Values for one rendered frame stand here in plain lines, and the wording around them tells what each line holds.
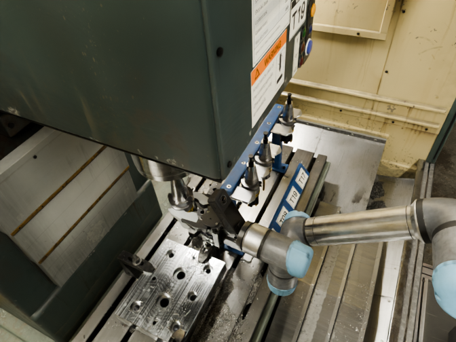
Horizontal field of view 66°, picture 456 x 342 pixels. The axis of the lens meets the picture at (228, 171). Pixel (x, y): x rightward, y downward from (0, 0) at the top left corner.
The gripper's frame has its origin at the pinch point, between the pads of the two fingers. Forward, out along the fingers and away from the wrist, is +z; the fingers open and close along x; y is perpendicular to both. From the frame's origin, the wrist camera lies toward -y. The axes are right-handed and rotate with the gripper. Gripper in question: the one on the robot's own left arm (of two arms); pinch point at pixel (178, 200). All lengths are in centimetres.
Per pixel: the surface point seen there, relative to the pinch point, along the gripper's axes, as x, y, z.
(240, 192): 17.7, 11.1, -7.9
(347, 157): 91, 53, -25
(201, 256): 3.1, 32.5, -0.7
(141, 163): -7.8, -20.9, -0.6
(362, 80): 102, 17, -22
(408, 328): 22, 52, -67
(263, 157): 31.9, 8.5, -8.5
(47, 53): -12.7, -45.4, 5.9
